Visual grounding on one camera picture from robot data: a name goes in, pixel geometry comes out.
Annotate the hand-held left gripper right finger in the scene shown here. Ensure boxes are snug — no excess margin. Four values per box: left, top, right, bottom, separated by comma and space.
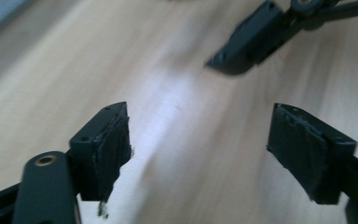
266, 103, 358, 205

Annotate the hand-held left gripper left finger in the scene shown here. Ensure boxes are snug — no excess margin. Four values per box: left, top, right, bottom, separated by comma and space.
69, 101, 133, 203

